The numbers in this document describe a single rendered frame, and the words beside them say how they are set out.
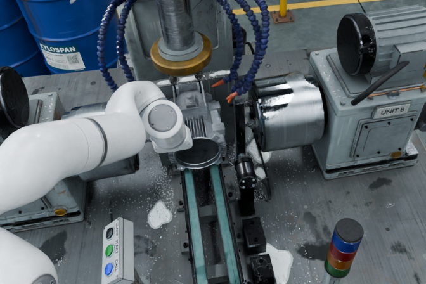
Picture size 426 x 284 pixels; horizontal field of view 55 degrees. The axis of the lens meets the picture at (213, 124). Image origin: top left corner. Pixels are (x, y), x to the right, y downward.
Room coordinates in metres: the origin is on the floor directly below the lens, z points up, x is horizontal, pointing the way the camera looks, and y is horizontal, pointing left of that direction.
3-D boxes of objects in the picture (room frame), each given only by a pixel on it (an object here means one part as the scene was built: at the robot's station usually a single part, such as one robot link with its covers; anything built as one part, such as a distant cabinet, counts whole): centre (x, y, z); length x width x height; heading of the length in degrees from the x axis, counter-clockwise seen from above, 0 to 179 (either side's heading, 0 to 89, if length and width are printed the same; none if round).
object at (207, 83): (1.09, 0.07, 0.97); 0.30 x 0.11 x 0.34; 94
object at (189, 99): (0.97, 0.07, 1.11); 0.12 x 0.11 x 0.07; 3
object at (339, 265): (0.41, -0.27, 1.10); 0.06 x 0.06 x 0.04
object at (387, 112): (0.97, -0.53, 0.99); 0.35 x 0.31 x 0.37; 94
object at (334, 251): (0.41, -0.27, 1.14); 0.06 x 0.06 x 0.04
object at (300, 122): (0.95, -0.27, 1.04); 0.41 x 0.25 x 0.25; 94
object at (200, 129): (0.93, 0.06, 1.01); 0.20 x 0.19 x 0.19; 3
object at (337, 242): (0.41, -0.27, 1.19); 0.06 x 0.06 x 0.04
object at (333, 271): (0.41, -0.27, 1.05); 0.06 x 0.06 x 0.04
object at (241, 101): (0.81, -0.08, 1.12); 0.04 x 0.03 x 0.26; 4
